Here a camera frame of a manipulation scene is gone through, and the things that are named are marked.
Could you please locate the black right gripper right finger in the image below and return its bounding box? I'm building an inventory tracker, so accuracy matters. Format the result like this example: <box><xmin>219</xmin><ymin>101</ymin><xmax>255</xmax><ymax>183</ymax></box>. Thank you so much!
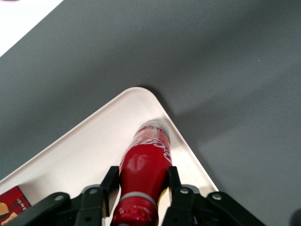
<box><xmin>162</xmin><ymin>166</ymin><xmax>266</xmax><ymax>226</ymax></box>

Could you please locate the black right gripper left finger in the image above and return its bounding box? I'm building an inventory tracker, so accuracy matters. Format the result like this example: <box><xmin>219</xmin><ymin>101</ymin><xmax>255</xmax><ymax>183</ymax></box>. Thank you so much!
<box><xmin>7</xmin><ymin>166</ymin><xmax>120</xmax><ymax>226</ymax></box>

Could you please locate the red coke bottle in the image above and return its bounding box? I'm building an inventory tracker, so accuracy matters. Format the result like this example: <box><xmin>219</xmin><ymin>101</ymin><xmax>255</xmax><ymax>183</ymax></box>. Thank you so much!
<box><xmin>111</xmin><ymin>120</ymin><xmax>173</xmax><ymax>226</ymax></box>

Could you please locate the white plastic tray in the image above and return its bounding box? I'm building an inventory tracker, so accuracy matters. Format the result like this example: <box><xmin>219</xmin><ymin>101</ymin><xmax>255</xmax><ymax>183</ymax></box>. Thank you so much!
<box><xmin>0</xmin><ymin>87</ymin><xmax>219</xmax><ymax>226</ymax></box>

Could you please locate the red snack box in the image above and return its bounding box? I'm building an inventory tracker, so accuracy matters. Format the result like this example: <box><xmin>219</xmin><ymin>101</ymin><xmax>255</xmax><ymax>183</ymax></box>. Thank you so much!
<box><xmin>0</xmin><ymin>186</ymin><xmax>32</xmax><ymax>226</ymax></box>

